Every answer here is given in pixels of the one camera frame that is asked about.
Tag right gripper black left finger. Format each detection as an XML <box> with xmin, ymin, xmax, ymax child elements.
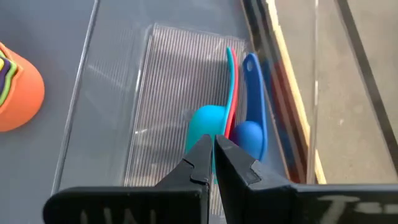
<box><xmin>43</xmin><ymin>134</ymin><xmax>214</xmax><ymax>224</ymax></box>

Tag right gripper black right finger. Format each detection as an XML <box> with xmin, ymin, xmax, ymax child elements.
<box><xmin>214</xmin><ymin>134</ymin><xmax>398</xmax><ymax>224</ymax></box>

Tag blue measuring cup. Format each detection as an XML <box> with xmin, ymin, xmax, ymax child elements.
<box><xmin>229</xmin><ymin>52</ymin><xmax>269</xmax><ymax>162</ymax></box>

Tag red measuring cup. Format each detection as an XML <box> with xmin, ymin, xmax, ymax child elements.
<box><xmin>223</xmin><ymin>48</ymin><xmax>239</xmax><ymax>139</ymax></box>

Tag teal measuring cup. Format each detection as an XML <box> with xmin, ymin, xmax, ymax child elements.
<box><xmin>185</xmin><ymin>46</ymin><xmax>236</xmax><ymax>184</ymax></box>

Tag clear plastic basket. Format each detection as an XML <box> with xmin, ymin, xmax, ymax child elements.
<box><xmin>51</xmin><ymin>0</ymin><xmax>321</xmax><ymax>224</ymax></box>

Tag orange measuring cup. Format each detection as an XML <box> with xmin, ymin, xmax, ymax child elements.
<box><xmin>0</xmin><ymin>42</ymin><xmax>46</xmax><ymax>133</ymax></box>

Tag green measuring cup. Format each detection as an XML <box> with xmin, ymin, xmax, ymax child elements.
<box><xmin>0</xmin><ymin>54</ymin><xmax>19</xmax><ymax>107</ymax></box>

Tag purple measuring cup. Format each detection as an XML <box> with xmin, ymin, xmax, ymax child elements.
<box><xmin>0</xmin><ymin>57</ymin><xmax>12</xmax><ymax>94</ymax></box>

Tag clear plastic dish rack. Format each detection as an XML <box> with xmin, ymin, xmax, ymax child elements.
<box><xmin>0</xmin><ymin>0</ymin><xmax>249</xmax><ymax>224</ymax></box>

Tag black metal table frame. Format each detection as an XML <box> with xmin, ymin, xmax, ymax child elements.
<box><xmin>241</xmin><ymin>0</ymin><xmax>308</xmax><ymax>184</ymax></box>

